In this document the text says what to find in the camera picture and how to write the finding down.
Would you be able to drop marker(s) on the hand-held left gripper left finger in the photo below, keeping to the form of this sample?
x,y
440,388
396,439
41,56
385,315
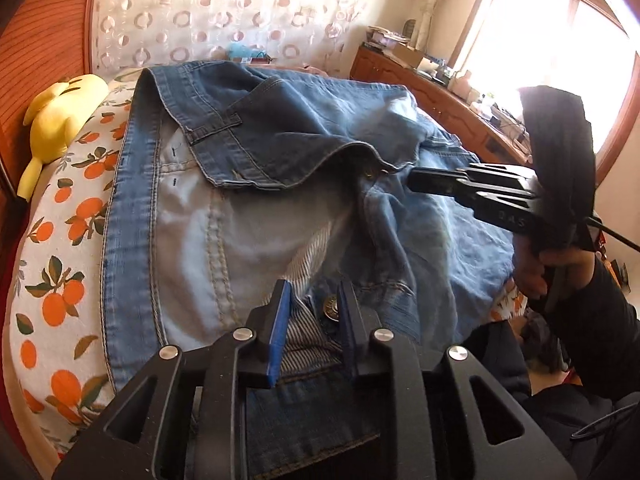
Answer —
x,y
280,330

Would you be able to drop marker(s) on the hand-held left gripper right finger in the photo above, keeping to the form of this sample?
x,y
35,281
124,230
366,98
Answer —
x,y
350,330

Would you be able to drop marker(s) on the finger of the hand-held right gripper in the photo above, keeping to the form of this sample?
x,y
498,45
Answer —
x,y
435,180

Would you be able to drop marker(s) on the blue denim pants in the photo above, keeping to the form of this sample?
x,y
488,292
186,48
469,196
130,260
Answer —
x,y
310,160

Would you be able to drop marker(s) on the person's right forearm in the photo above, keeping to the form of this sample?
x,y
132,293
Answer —
x,y
600,330

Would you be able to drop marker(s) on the person's right hand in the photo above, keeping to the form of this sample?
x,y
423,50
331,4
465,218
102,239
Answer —
x,y
530,275

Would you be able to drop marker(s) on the cardboard box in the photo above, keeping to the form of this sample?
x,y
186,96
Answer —
x,y
405,55

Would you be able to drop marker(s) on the wood framed window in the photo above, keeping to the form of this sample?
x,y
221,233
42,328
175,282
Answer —
x,y
545,40

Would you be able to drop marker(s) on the stack of papers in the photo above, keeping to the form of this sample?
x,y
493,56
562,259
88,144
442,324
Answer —
x,y
385,37

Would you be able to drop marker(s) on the person's dark clothing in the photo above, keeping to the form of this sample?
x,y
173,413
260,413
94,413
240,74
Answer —
x,y
500,360

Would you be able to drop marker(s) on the beige window curtain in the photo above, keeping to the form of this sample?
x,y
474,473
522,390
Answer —
x,y
435,0

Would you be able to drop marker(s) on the blue bag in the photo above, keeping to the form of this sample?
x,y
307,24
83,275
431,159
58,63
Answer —
x,y
245,52

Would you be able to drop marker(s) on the orange fruit print bed sheet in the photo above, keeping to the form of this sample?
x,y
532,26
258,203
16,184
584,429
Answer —
x,y
55,270

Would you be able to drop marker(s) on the circle pattern sheer curtain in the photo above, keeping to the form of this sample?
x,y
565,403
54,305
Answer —
x,y
225,5

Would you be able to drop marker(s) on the yellow plush toy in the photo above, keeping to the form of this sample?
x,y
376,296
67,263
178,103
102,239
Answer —
x,y
60,115

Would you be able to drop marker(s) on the slatted wooden wardrobe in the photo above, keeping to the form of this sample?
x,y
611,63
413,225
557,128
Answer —
x,y
40,25

